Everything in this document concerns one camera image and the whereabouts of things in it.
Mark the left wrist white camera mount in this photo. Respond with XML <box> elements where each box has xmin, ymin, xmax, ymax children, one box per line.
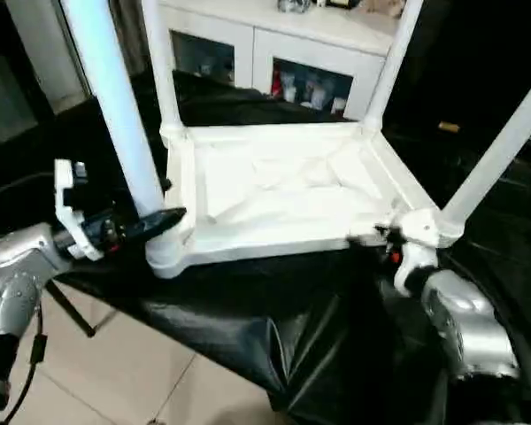
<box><xmin>52</xmin><ymin>158</ymin><xmax>105</xmax><ymax>262</ymax></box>

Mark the white glass-door cabinet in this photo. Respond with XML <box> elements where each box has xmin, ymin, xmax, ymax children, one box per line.
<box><xmin>157</xmin><ymin>0</ymin><xmax>402</xmax><ymax>121</ymax></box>

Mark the black backdrop cloth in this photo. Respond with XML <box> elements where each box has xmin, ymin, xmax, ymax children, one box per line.
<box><xmin>389</xmin><ymin>0</ymin><xmax>531</xmax><ymax>134</ymax></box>

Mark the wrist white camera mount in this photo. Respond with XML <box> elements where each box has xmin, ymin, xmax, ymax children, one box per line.
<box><xmin>52</xmin><ymin>158</ymin><xmax>105</xmax><ymax>262</ymax></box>
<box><xmin>393</xmin><ymin>210</ymin><xmax>442</xmax><ymax>296</ymax></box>

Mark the grey curtain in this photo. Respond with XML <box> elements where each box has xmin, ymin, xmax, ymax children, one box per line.
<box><xmin>110</xmin><ymin>0</ymin><xmax>151</xmax><ymax>76</ymax></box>

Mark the white plastic table top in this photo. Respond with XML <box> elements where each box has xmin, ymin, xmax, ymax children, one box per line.
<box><xmin>145</xmin><ymin>121</ymin><xmax>466</xmax><ymax>281</ymax></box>

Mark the black shiny mat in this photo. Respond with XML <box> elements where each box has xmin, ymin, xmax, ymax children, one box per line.
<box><xmin>0</xmin><ymin>66</ymin><xmax>531</xmax><ymax>425</ymax></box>

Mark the small dark patterned object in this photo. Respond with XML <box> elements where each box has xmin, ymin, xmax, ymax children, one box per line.
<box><xmin>278</xmin><ymin>0</ymin><xmax>313</xmax><ymax>13</ymax></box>

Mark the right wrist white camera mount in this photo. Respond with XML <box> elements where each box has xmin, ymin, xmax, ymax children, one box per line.
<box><xmin>393</xmin><ymin>210</ymin><xmax>442</xmax><ymax>296</ymax></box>

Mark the white plastic table leg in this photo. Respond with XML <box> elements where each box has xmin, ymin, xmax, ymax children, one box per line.
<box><xmin>60</xmin><ymin>0</ymin><xmax>185</xmax><ymax>267</ymax></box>
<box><xmin>140</xmin><ymin>0</ymin><xmax>188</xmax><ymax>134</ymax></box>
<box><xmin>440</xmin><ymin>59</ymin><xmax>531</xmax><ymax>240</ymax></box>
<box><xmin>360</xmin><ymin>0</ymin><xmax>427</xmax><ymax>134</ymax></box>

